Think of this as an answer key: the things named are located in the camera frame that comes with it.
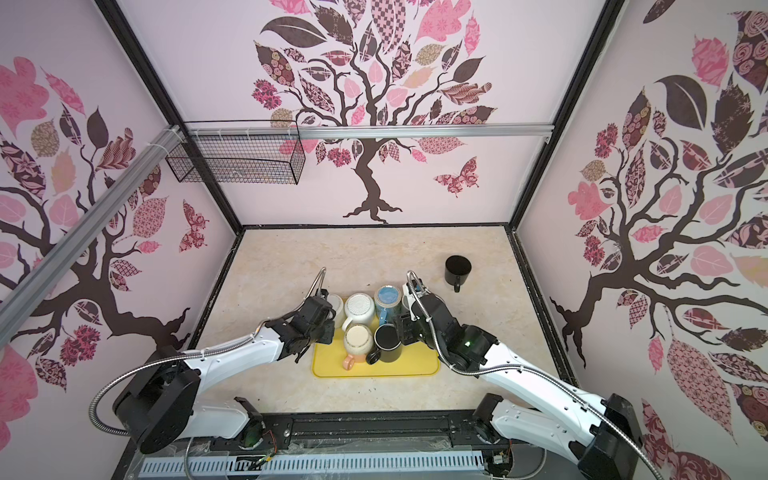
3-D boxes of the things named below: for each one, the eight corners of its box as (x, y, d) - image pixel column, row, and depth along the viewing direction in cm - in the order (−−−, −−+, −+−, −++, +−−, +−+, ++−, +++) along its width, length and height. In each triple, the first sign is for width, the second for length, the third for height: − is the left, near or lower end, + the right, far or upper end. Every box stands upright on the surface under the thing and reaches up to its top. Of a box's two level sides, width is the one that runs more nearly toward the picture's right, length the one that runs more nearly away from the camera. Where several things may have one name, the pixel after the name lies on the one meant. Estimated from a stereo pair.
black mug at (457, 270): (446, 294, 99) (450, 282, 93) (443, 268, 107) (446, 254, 101) (470, 294, 99) (475, 282, 93) (465, 268, 107) (469, 254, 101)
